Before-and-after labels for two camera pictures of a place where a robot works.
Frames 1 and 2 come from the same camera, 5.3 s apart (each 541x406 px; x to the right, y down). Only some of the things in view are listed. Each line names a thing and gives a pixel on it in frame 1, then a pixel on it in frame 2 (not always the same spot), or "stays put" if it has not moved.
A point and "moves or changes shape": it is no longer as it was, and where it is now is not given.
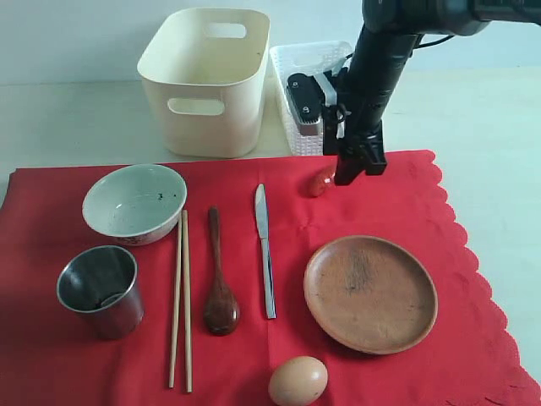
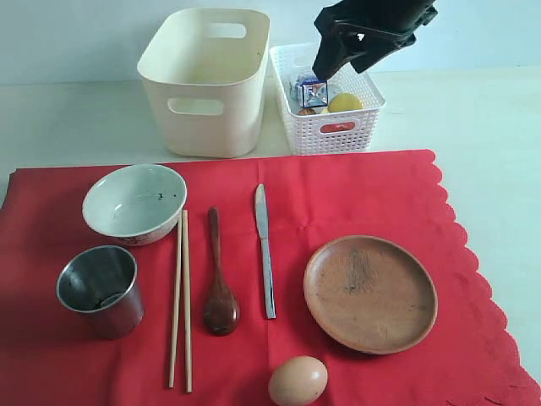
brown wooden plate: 370,294 stays put
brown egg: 297,381 stays put
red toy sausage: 318,183 moves or changes shape
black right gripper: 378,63 → 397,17
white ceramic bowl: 139,204 stays put
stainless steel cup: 101,284 stays put
